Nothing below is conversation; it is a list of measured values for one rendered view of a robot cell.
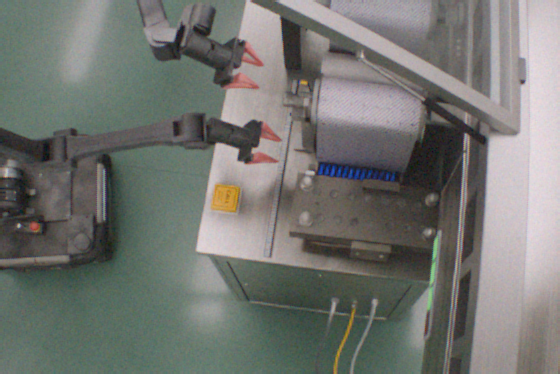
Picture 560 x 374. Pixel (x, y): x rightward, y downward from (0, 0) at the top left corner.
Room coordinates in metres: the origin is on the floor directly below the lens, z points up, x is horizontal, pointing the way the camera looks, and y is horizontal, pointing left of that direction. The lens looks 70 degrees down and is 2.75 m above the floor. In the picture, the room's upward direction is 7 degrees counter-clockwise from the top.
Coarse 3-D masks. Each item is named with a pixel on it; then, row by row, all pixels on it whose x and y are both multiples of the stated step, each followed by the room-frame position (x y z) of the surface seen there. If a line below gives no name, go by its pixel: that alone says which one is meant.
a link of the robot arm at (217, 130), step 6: (210, 120) 0.74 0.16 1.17; (216, 120) 0.74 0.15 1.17; (222, 120) 0.74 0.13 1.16; (210, 126) 0.72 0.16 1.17; (216, 126) 0.72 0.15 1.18; (222, 126) 0.72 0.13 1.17; (228, 126) 0.72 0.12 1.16; (210, 132) 0.71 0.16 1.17; (216, 132) 0.71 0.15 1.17; (222, 132) 0.71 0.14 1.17; (228, 132) 0.71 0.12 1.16; (210, 138) 0.70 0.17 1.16; (216, 138) 0.70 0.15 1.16; (222, 138) 0.70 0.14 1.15
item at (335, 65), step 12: (324, 60) 0.84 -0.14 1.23; (336, 60) 0.83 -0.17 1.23; (348, 60) 0.83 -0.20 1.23; (324, 72) 0.81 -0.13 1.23; (336, 72) 0.80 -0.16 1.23; (348, 72) 0.80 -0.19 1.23; (360, 72) 0.79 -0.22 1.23; (372, 72) 0.79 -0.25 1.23; (384, 84) 0.76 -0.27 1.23; (396, 84) 0.75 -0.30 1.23; (408, 84) 0.75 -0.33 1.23
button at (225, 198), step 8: (216, 184) 0.66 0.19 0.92; (224, 184) 0.66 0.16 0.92; (216, 192) 0.64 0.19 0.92; (224, 192) 0.64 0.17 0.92; (232, 192) 0.63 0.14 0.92; (216, 200) 0.62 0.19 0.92; (224, 200) 0.61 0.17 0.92; (232, 200) 0.61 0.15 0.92; (216, 208) 0.59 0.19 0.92; (224, 208) 0.59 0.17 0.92; (232, 208) 0.59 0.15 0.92
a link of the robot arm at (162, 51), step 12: (144, 0) 0.92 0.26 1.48; (156, 0) 0.92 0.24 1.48; (144, 12) 0.89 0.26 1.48; (156, 12) 0.88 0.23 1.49; (144, 24) 0.85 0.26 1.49; (156, 24) 0.84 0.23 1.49; (168, 24) 0.84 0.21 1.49; (156, 48) 0.79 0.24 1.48; (168, 48) 0.79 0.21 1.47; (168, 60) 0.78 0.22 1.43
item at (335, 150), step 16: (320, 144) 0.65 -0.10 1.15; (336, 144) 0.64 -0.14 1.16; (352, 144) 0.63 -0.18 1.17; (368, 144) 0.62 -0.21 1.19; (384, 144) 0.61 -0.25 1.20; (320, 160) 0.65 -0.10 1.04; (336, 160) 0.64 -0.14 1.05; (352, 160) 0.63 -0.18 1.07; (368, 160) 0.62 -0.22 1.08; (384, 160) 0.61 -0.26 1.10; (400, 160) 0.60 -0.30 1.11
